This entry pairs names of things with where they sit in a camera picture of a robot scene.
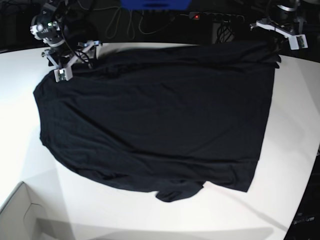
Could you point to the white cardboard box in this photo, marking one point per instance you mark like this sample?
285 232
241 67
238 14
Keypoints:
22 219

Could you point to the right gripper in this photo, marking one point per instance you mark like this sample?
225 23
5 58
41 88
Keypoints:
61 55

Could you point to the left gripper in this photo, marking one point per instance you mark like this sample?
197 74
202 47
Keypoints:
288 29

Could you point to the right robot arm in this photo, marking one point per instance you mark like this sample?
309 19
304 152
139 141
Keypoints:
67 32

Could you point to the blue box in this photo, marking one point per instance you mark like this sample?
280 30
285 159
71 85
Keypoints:
155 4

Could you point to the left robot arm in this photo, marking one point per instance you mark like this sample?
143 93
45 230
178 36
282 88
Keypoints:
281 16

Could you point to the white power strip red switch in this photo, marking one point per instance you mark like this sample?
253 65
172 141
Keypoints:
216 17

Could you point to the black t-shirt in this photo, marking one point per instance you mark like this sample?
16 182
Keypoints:
163 120

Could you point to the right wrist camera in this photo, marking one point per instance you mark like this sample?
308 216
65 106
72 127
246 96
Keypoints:
63 74

